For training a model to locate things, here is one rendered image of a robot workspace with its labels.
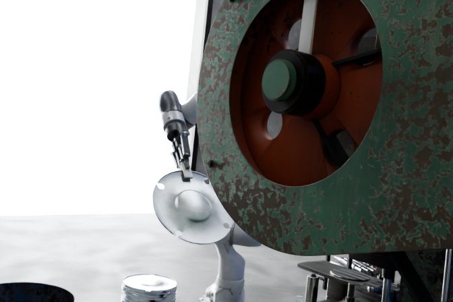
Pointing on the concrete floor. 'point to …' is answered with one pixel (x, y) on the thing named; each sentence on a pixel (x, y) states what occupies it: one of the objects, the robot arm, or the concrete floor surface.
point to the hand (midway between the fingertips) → (186, 171)
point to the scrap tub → (34, 292)
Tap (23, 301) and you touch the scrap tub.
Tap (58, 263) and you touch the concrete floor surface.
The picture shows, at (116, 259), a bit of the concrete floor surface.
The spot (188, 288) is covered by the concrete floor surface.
